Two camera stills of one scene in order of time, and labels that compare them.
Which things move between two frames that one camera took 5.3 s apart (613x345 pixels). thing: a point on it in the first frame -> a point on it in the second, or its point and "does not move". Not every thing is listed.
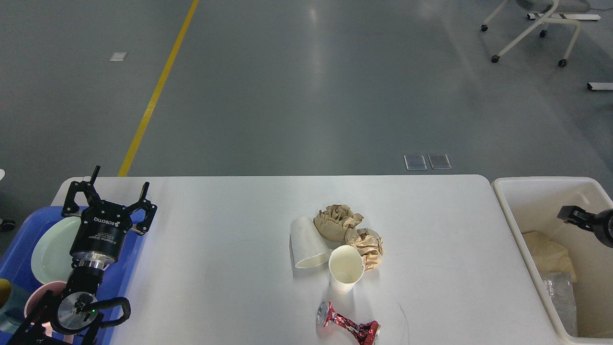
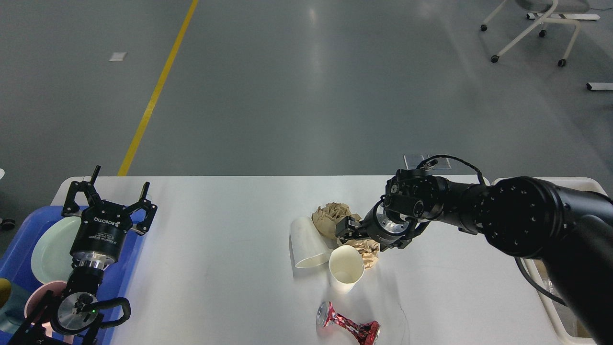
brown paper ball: x=334 y=220 does not move
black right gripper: x=603 y=228 -> x=390 y=229
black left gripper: x=102 y=227 does not move
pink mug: x=35 y=297 does not move
